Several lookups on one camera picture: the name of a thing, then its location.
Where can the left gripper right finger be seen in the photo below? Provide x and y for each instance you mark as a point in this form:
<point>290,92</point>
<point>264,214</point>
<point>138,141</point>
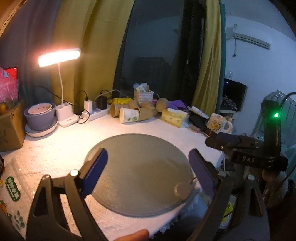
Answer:
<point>218,186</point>

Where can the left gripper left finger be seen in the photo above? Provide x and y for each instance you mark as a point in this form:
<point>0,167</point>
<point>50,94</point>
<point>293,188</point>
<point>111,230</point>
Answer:
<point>47,219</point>

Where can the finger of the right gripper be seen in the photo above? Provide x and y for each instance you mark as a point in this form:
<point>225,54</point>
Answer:
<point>215,144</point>
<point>226,138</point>

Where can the brown cartoon paper cup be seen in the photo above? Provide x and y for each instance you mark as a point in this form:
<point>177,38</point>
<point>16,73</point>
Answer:
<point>161,104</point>

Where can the brown paper cup front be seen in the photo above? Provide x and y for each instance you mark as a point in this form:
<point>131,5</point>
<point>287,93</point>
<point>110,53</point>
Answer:
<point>144,114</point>

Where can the brown paper cup middle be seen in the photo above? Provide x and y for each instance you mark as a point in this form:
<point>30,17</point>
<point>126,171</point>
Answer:
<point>149,105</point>

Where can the brown paper cup back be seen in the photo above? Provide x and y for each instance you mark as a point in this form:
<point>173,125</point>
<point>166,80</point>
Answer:
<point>133,104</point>

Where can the white green-print paper cup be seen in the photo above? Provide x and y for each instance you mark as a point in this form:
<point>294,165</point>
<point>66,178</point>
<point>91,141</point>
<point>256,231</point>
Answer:
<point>127,115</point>

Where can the brown paper cup left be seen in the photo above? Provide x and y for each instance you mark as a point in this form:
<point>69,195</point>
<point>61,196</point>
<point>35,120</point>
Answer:
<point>115,109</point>

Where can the person's hand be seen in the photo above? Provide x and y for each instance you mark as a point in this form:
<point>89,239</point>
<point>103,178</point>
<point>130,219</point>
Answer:
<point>141,235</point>

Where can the white bear print mug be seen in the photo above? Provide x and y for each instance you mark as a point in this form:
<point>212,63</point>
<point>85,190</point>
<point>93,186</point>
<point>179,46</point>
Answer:
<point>218,123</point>

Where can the white tube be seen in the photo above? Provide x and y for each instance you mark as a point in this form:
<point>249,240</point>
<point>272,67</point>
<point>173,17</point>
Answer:
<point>198,112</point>

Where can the black monitor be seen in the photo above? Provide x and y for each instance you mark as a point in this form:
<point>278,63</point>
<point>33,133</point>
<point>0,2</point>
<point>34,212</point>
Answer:
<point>233,95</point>

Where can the yellow tissue pack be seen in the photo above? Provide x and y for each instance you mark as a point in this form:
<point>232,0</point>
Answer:
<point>174,117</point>

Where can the yellow curtain right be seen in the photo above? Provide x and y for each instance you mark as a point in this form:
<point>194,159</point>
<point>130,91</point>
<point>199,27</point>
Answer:
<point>206,93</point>

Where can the yellow curtain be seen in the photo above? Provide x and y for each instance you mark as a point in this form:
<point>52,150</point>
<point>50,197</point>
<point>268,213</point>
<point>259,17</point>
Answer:
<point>97,28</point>
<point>206,93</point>

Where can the purple folder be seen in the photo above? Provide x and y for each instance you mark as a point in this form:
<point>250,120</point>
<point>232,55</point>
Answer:
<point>178,105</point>

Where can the round grey placemat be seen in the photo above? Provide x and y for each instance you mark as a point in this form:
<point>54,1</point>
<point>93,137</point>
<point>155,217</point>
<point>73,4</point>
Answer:
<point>141,174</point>

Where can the white woven plastic basket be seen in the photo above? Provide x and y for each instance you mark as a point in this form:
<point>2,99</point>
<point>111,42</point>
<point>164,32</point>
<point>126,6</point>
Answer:
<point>141,97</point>

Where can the white round plate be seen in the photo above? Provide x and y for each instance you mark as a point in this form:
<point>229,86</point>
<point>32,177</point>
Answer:
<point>38,134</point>

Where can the purple grey bowl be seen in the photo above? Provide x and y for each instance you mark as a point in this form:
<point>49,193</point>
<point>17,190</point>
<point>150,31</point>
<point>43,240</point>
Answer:
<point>40,116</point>

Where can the white air conditioner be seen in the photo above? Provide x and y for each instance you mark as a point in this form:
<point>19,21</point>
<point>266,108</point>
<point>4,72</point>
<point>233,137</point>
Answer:
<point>250,35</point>

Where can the brown cardboard box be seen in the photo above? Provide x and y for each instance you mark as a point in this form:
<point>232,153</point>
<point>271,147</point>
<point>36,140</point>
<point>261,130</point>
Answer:
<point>12,128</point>

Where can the white desk lamp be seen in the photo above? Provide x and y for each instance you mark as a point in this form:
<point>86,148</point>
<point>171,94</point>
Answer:
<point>64,111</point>

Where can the yellow plastic bag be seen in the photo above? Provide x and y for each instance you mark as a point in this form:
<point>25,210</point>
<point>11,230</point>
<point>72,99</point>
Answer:
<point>121,100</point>

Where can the white power strip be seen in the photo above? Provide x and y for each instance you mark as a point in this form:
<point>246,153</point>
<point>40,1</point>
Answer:
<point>97,113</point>

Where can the white usb charger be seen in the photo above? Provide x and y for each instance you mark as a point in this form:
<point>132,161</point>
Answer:
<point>88,106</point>

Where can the black power adapter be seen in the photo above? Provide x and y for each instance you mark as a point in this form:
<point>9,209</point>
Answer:
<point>101,102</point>

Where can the pink plastic bag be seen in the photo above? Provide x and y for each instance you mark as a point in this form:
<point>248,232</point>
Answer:
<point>9,84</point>

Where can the yellow curtain left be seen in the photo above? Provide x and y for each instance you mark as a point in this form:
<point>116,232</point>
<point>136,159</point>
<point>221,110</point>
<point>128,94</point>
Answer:
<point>97,28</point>

